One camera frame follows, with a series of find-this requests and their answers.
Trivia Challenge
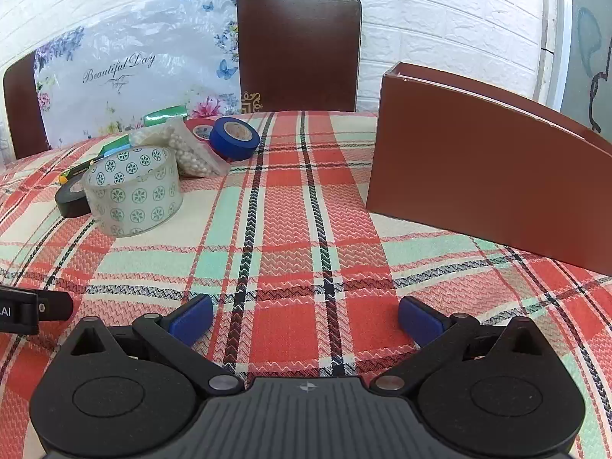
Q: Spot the brown chair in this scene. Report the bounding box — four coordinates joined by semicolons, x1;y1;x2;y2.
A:
236;0;363;114
2;52;52;161

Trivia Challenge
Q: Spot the clear green-patterned tape roll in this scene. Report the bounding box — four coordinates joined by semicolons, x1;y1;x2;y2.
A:
81;144;185;239

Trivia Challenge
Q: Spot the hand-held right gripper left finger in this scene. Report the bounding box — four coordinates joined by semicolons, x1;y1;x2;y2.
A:
62;293;246;397

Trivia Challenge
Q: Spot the green plastic box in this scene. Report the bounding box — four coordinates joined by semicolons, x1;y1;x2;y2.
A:
97;134;133;160

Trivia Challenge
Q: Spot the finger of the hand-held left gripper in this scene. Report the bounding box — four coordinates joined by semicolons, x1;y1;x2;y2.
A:
37;293;75;320

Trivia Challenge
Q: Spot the black tape roll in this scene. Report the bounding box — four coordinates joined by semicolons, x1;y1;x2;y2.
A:
54;175;93;219

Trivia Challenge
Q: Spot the glass door with decal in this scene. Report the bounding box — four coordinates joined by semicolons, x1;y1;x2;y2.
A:
568;0;612;155

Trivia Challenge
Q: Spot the red plaid tablecloth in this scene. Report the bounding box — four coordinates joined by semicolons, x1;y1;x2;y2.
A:
0;109;612;459

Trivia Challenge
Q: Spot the yellow black utility knife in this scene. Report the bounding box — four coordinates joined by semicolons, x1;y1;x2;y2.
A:
57;159;104;186

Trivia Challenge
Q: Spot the green tape roll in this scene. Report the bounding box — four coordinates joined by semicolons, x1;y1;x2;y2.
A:
143;104;187;128

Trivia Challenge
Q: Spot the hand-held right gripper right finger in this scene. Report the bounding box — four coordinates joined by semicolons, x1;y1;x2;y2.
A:
367;295;543;397

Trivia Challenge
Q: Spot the blue tape roll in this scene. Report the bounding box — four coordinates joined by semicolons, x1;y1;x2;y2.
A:
208;116;262;164

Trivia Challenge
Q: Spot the red tape roll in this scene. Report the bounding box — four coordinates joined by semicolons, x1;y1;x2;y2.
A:
184;117;223;145

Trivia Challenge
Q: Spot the bag of white beads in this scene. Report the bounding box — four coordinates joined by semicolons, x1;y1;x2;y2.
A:
128;119;231;179

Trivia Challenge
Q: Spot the brown storage box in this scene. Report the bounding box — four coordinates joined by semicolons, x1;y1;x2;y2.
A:
366;60;612;277

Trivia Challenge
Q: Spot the left brown chair back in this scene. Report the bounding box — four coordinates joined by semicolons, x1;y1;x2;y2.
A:
2;52;52;161

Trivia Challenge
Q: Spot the white door frame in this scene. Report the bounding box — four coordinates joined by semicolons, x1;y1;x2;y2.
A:
539;0;575;116

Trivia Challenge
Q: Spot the floral plastic bag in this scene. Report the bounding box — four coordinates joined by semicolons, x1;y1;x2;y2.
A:
33;0;243;150

